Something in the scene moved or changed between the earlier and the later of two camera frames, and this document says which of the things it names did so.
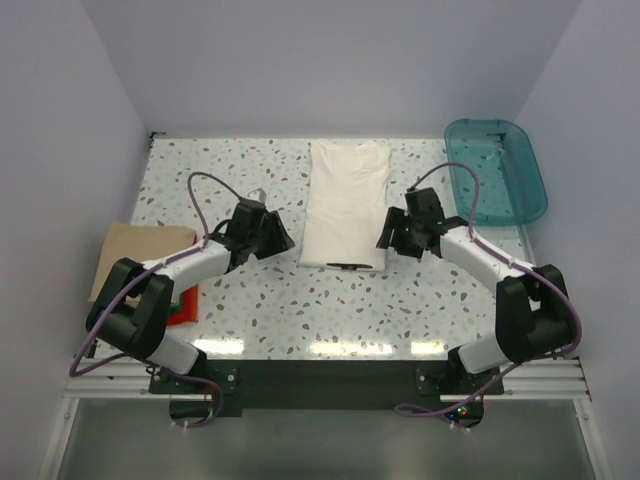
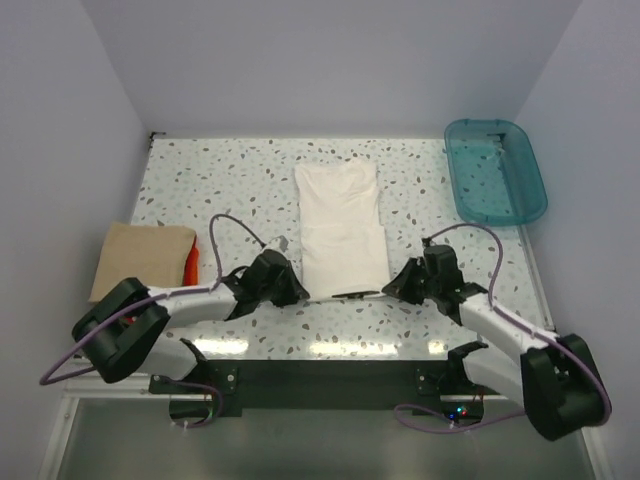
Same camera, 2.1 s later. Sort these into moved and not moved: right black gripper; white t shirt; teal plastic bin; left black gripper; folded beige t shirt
Moved: left black gripper; right black gripper; white t shirt
Not moved: teal plastic bin; folded beige t shirt
